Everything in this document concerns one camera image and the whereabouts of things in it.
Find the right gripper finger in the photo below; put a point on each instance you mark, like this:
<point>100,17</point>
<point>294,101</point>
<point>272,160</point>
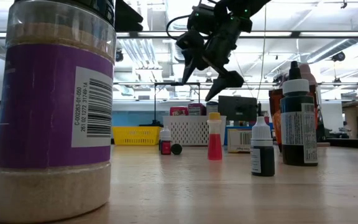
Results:
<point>230,80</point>
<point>193,62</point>

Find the blue purple carton box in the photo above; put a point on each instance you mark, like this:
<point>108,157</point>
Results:
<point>212,108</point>

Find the magenta pink carton box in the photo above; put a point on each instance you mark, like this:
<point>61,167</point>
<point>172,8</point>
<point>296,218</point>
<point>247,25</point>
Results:
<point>196,109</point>

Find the red pink carton box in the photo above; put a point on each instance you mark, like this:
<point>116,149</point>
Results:
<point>179,111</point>

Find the orange brown foil pouch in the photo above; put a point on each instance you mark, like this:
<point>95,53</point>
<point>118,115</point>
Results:
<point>274,105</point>

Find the yellow box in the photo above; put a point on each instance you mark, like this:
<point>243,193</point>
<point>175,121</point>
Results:
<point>239,140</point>

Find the small black dropper bottle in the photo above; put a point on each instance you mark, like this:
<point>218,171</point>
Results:
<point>176,149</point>

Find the purple label spice jar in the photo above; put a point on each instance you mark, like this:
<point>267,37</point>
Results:
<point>42,109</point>

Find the black monitor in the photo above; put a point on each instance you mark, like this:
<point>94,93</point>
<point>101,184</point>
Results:
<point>238,109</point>

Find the black ceiling spotlight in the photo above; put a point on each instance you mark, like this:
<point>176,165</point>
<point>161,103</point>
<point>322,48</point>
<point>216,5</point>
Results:
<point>119,56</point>
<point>339,56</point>

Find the white plastic basket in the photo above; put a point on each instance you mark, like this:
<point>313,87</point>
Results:
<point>191,130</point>

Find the orange dropper bottle yellow cap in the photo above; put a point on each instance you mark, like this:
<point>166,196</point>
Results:
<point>214,146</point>

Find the large black dropper bottle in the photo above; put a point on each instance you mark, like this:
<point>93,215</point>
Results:
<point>297,133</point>

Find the black dropper bottle white label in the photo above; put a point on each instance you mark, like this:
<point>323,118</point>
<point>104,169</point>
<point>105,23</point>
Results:
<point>264,161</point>

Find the small dropper bottle red label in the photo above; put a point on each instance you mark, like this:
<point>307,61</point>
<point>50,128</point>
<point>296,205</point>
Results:
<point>166,147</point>

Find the small dropper bottle white cap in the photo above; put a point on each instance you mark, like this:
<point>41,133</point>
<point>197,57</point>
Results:
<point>159,146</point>

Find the yellow plastic basket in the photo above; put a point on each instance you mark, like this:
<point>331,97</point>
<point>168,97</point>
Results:
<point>135,136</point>

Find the black background table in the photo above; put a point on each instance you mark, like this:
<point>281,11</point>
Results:
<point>353,143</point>

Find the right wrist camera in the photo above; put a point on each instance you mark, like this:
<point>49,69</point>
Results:
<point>190,40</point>

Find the black background rig frame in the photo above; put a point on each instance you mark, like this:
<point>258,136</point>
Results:
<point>155,102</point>

